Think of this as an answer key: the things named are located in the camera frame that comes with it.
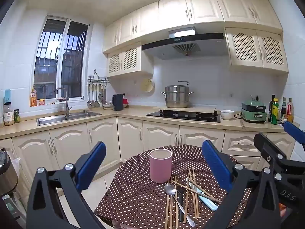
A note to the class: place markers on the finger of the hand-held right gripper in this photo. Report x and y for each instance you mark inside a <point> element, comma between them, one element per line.
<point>294,131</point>
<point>266,148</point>

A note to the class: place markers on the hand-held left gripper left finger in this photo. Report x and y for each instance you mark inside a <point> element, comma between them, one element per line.
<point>91,167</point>

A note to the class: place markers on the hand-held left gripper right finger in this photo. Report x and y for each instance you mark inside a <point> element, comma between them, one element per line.
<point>215,167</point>

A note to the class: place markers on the light blue knife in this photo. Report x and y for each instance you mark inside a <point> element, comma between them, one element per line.
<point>205,199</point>

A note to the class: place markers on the pink cup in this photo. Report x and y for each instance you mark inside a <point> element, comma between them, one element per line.
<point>160,167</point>

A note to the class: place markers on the bunch of wooden chopsticks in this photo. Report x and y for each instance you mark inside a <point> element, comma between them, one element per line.
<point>166,212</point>

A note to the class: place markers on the pale pink bottle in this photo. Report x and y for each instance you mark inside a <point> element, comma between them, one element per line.
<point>290,111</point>

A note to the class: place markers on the dark sauce bottle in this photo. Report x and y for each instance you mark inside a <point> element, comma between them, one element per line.
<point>283,111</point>

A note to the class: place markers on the green bottle yellow cap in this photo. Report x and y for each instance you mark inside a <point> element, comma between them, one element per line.
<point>275,113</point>

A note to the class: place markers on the cream base cabinets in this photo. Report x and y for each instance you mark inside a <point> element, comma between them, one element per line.
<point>102,138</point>

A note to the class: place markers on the dark glass bottle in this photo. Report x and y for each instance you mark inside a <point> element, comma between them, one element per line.
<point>271,107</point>

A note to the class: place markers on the green electric cooker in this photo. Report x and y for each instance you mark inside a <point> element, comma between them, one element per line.
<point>253,114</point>

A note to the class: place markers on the brown polka dot tablecloth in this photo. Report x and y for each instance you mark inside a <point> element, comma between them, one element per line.
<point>133,183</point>

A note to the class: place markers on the white bowl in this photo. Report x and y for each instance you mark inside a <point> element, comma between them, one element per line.
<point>226,115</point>

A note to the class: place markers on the black gas cooktop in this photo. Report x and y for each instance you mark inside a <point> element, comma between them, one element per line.
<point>183,115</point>

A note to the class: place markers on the steel sink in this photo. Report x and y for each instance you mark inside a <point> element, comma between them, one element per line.
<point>51,120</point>

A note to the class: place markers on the white dish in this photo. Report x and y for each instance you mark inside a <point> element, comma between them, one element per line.
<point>108,106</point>

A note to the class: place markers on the metal ladle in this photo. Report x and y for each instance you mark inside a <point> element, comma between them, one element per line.
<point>89,103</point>

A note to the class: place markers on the metal turner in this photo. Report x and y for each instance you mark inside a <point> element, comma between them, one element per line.
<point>97,103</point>

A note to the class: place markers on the metal faucet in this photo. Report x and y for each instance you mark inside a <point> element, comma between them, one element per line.
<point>67,107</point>

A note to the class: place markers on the black kettle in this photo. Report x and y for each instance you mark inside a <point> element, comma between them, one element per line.
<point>118,102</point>

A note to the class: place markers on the metal slotted spoon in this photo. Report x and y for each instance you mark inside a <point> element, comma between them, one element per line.
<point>100,96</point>

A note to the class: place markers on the small red box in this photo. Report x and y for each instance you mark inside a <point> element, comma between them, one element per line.
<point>125,101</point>

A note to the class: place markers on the steel steamer pot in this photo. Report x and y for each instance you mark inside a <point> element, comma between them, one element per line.
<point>177,97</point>

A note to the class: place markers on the steel rice cooker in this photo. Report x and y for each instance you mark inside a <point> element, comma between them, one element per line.
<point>6,171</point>

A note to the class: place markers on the wide lattice door cabinet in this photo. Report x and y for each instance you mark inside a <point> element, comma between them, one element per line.
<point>258,50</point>

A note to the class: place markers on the orange bottle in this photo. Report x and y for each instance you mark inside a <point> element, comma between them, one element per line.
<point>33,99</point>

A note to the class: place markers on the small green jar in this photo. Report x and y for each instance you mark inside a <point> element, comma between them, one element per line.
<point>17,116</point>

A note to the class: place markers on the clear grain jar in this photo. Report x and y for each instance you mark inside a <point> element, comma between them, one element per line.
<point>9,116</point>

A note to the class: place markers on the round yellow plate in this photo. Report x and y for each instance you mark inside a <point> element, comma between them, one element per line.
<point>147,85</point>

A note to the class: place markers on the light blue box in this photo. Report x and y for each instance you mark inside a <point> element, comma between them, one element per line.
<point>7,95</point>

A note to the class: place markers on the narrow lattice door cabinet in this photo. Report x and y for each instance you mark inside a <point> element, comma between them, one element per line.
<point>121,59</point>

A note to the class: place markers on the barred window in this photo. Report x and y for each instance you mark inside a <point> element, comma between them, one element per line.
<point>60,59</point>

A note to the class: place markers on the black range hood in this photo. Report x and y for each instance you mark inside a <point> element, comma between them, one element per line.
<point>154,50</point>

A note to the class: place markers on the metal wall rack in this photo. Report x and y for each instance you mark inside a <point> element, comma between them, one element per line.
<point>97,78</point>

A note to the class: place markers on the cream wall cabinet row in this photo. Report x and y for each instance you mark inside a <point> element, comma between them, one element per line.
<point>171,12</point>

